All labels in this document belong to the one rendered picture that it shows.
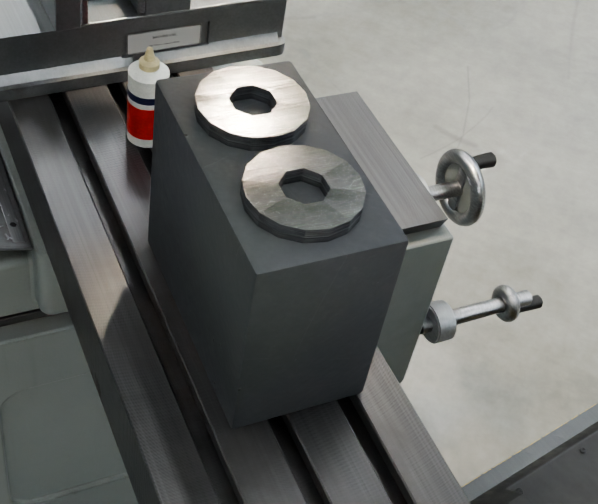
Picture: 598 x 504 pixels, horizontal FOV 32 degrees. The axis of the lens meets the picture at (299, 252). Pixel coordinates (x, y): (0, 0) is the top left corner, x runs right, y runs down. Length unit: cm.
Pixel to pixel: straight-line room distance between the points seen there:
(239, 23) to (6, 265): 37
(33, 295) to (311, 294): 48
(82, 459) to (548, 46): 204
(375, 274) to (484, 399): 134
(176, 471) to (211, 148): 25
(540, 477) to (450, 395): 81
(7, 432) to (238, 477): 56
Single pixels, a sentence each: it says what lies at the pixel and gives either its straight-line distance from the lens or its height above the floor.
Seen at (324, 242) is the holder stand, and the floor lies 109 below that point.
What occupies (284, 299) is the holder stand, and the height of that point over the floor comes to 105.
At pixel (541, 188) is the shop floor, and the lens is 256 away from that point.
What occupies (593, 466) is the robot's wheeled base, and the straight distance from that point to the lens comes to 130.
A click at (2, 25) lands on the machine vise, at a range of 110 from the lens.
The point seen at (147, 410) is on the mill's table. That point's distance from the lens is 84.
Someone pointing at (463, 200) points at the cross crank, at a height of 59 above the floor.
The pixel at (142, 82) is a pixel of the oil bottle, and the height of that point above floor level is 98.
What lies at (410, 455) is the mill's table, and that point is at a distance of 85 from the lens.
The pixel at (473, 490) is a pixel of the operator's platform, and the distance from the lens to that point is 146.
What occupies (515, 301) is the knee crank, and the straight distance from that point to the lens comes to 155.
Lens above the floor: 159
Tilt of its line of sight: 46 degrees down
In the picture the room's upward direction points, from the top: 11 degrees clockwise
